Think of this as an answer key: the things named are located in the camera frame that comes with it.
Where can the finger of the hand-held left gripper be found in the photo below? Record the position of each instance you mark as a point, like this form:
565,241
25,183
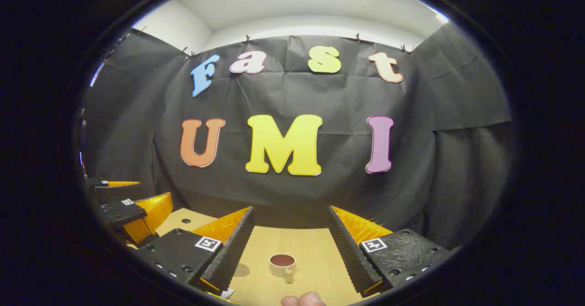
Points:
103,191
121,212

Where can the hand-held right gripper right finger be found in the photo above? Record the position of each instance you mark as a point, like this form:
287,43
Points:
347,251

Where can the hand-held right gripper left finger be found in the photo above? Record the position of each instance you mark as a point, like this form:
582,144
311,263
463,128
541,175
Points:
235,251

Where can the brown round coaster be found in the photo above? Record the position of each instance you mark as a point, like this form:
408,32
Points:
242,270

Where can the beige cup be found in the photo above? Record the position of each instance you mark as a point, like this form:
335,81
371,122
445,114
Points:
281,267

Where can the wooden desktop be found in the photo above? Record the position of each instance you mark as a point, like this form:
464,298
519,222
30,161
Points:
311,251

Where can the black backdrop cloth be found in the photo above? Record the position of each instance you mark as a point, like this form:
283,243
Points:
297,191

